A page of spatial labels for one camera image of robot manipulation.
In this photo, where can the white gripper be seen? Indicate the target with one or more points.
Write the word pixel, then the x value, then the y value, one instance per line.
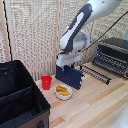
pixel 68 60

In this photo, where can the yellow food pieces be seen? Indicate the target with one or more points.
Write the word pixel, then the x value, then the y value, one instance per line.
pixel 63 90

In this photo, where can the red plastic cup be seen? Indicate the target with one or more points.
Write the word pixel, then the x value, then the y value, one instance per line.
pixel 46 82

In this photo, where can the white round bowl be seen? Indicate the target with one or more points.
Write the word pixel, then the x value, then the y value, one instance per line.
pixel 63 96

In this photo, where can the black toaster oven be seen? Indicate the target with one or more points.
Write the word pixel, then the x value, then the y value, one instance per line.
pixel 113 56

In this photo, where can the woven folding screen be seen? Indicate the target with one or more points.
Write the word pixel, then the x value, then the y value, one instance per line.
pixel 30 33

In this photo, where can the black fabric storage box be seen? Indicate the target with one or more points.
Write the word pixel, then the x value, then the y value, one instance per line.
pixel 20 96

